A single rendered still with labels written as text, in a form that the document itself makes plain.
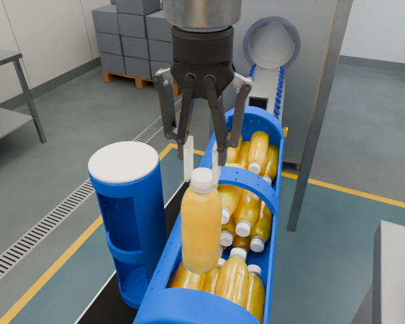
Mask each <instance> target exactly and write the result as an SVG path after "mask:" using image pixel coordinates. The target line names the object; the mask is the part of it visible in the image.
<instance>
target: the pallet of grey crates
mask: <svg viewBox="0 0 405 324"><path fill-rule="evenodd" d="M110 1H111V4H109V5H107V6H103V7H100V8H97V9H94V10H91V12H92V16H93V22H94V28H95V33H96V39H97V44H98V50H99V52H100V60H101V63H102V70H103V71H102V76H103V81H106V82H110V81H111V80H113V79H115V78H117V77H118V76H123V77H129V78H135V81H136V87H138V88H144V87H145V86H147V85H148V84H150V83H151V82H153V81H152V77H153V76H154V75H155V74H156V72H157V71H158V70H159V69H168V68H170V66H171V64H172V61H173V56H172V36H171V28H172V27H173V25H172V24H170V23H168V22H167V21H166V20H165V17H164V8H163V0H162V3H160V0H110ZM172 78H173V77H172ZM172 89H173V95H178V96H179V95H180V94H181V93H182V92H183V90H182V89H181V88H180V86H179V85H178V83H177V82H176V81H175V79H174V78H173V82H172Z"/></svg>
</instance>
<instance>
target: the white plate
mask: <svg viewBox="0 0 405 324"><path fill-rule="evenodd" d="M157 164H158V153H157V152H156V151H155V150H154V149H153V148H152V147H151V146H149V145H147V144H144V143H140V142H136V141H123V142H118V143H113V144H111V145H108V146H106V147H104V148H101V149H100V150H98V151H97V152H96V153H94V154H93V155H92V157H91V159H90V160H89V163H88V169H89V172H90V174H91V175H92V176H93V177H94V178H96V179H97V180H99V181H103V182H105V183H114V184H120V183H129V182H133V181H136V180H138V179H141V178H143V177H145V176H147V175H148V174H150V173H151V172H152V171H153V170H154V169H155V168H156V166H157Z"/></svg>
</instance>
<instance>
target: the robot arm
mask: <svg viewBox="0 0 405 324"><path fill-rule="evenodd" d="M241 7H242V0H163V8H164V17H165V20H166V21H167V22H168V23H170V24H172V25H173V27H172V28H171V36H172V56H173V61H172V64H171V66H170V68H168V69H159V70H158V71H157V72H156V74H155V75H154V76H153V77H152V81H153V83H154V85H155V87H156V89H157V91H158V95H159V102H160V108H161V116H162V121H163V130H164V135H165V138H166V139H168V140H170V139H173V140H175V141H176V142H177V153H178V158H179V160H182V161H184V181H185V182H189V180H190V174H191V172H192V170H194V137H193V136H189V137H188V135H189V133H190V132H189V130H190V123H191V119H192V112H193V108H194V102H195V98H203V99H205V100H208V105H209V108H210V109H211V116H212V120H213V127H214V131H215V138H216V141H215V144H214V146H213V149H212V186H217V184H218V182H219V178H220V176H221V166H223V167H224V166H225V164H226V161H227V158H228V148H229V147H232V148H237V147H238V145H239V141H240V136H241V132H242V124H243V119H244V111H245V106H246V98H247V97H248V94H249V93H250V91H251V88H252V86H253V82H254V80H253V78H252V77H250V76H248V77H246V78H245V77H243V76H241V75H239V74H238V73H236V70H235V67H234V65H233V36H234V28H233V27H232V25H233V24H235V23H237V22H238V21H239V20H240V17H241ZM172 77H173V78H174V79H175V81H176V82H177V83H178V85H179V86H180V88H181V89H182V90H183V96H182V100H181V103H182V106H181V114H180V119H179V126H178V128H177V122H176V112H175V106H174V95H173V89H172V82H173V78H172ZM231 82H233V84H234V92H236V93H237V94H238V95H237V98H236V100H235V108H234V114H233V123H232V129H231V135H228V131H227V126H226V118H225V114H224V106H223V101H222V99H223V95H222V92H223V90H225V88H227V86H228V85H229V84H230V83H231Z"/></svg>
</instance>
